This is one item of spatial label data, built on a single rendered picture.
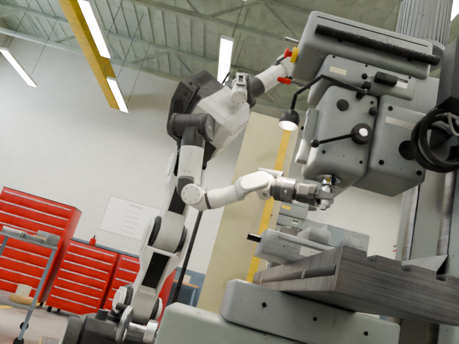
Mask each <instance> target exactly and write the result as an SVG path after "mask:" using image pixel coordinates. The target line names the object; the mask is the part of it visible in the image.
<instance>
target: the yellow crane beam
mask: <svg viewBox="0 0 459 344"><path fill-rule="evenodd" d="M58 2H59V4H60V6H61V8H62V10H63V12H64V14H65V16H66V18H67V20H68V22H69V24H70V26H71V28H72V30H73V32H74V34H75V36H76V38H77V40H78V43H79V45H80V47H81V49H82V51H83V53H84V55H85V57H86V59H87V61H88V63H89V65H90V67H91V69H92V71H93V73H94V75H95V77H96V79H97V81H98V83H99V85H100V87H101V89H102V91H103V93H104V95H105V97H106V99H107V101H108V103H109V106H110V107H111V108H113V109H118V110H119V109H120V108H119V106H118V103H117V101H116V99H115V96H114V95H113V92H112V90H111V88H110V86H109V83H108V81H107V77H108V76H109V77H111V78H116V76H115V73H114V71H113V68H112V66H111V63H110V61H109V58H108V57H103V56H101V55H100V53H99V50H98V48H97V46H96V43H95V41H94V39H93V36H92V34H91V31H90V30H89V27H88V25H87V22H86V20H85V17H84V15H83V13H82V11H81V8H80V6H79V3H78V1H77V0H58ZM116 79H117V78H116Z"/></svg>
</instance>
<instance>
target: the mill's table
mask: <svg viewBox="0 0 459 344"><path fill-rule="evenodd" d="M252 283H255V284H257V285H262V286H265V287H269V288H272V289H276V290H279V291H284V292H286V293H290V294H294V295H296V296H300V297H304V298H308V299H311V300H315V301H318V302H322V303H325V304H330V305H333V306H337V307H339V308H343V309H347V310H349V311H354V312H358V313H367V314H373V315H382V316H387V317H396V318H401V319H410V320H415V321H424V322H430V323H435V324H444V325H449V326H458V327H459V278H458V277H455V276H451V275H448V274H437V275H436V271H434V270H429V269H426V268H422V267H419V266H414V265H412V264H410V265H405V266H402V262H401V261H397V260H395V259H390V258H387V257H383V256H380V255H372V256H369V257H367V252H365V251H362V250H358V249H355V248H351V247H348V246H340V247H337V248H334V249H331V250H327V251H324V252H321V253H318V254H315V255H311V256H308V257H305V258H302V259H298V260H296V261H291V262H289V263H285V264H282V265H280V266H276V267H273V268H269V269H267V270H262V271H260V272H256V273H254V276H253V282H252Z"/></svg>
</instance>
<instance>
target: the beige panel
mask: <svg viewBox="0 0 459 344"><path fill-rule="evenodd" d="M278 123H279V119H277V118H274V117H269V116H267V115H262V114H259V113H255V112H252V111H251V114H250V117H249V121H248V124H247V129H246V132H245V136H244V139H243V142H242V146H241V149H240V153H239V157H238V161H237V163H236V168H235V171H234V175H233V178H232V183H231V185H234V184H235V183H236V181H238V179H239V177H242V176H245V175H248V174H252V173H256V172H258V168H264V169H271V170H276V171H283V177H286V178H288V173H289V170H290V164H291V161H292V156H293V152H294V147H295V144H296V138H297V135H298V130H299V127H300V125H298V129H297V130H285V129H283V128H281V127H280V126H279V125H278ZM280 207H281V201H276V200H274V199H273V197H271V198H270V199H268V200H261V199H259V198H258V196H257V195H256V192H255V191H254V192H250V193H249V194H248V195H247V196H246V197H245V200H242V201H238V202H235V203H231V204H228V205H225V207H224V210H223V215H222V217H221V222H220V225H219V229H218V232H217V236H216V240H215V242H214V246H213V249H212V254H211V257H210V261H209V264H208V269H207V271H206V276H205V279H204V283H203V286H202V289H201V293H200V296H199V300H198V303H197V308H199V309H203V310H206V311H210V312H213V313H217V314H220V312H219V311H220V308H221V303H222V300H223V295H224V292H225V288H226V285H227V282H228V281H232V280H234V279H240V280H243V281H247V282H250V283H252V282H253V276H254V273H256V272H260V271H262V270H265V269H266V265H267V261H268V260H265V259H260V258H258V257H254V256H253V255H254V252H255V247H256V244H257V242H254V241H251V240H247V235H248V233H251V234H254V235H259V234H261V233H262V232H263V231H265V230H266V229H272V230H275V227H276V224H277V219H278V215H279V211H280Z"/></svg>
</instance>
